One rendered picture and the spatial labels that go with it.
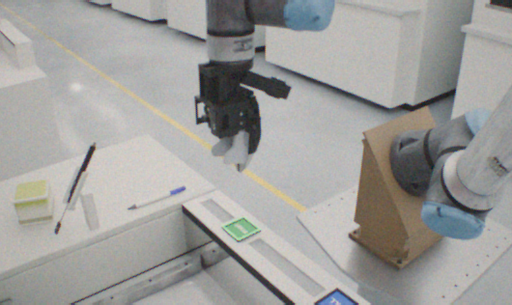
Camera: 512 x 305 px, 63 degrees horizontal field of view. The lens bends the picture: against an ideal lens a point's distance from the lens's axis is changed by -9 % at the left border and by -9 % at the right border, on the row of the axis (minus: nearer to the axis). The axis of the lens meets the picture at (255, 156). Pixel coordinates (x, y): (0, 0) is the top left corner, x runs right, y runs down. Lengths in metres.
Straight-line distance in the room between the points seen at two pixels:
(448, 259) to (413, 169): 0.26
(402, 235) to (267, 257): 0.32
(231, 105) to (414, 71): 3.27
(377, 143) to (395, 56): 2.76
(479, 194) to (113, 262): 0.71
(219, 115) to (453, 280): 0.65
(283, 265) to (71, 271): 0.42
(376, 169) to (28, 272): 0.73
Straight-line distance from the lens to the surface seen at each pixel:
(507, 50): 3.26
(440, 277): 1.07
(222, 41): 0.69
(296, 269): 0.82
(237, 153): 0.77
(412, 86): 3.95
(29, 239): 0.97
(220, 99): 0.72
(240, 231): 0.89
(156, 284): 0.97
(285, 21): 0.63
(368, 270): 1.04
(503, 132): 0.67
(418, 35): 3.84
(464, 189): 0.78
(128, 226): 0.95
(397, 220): 1.00
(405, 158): 0.98
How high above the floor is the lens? 1.52
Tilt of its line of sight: 29 degrees down
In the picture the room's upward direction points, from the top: straight up
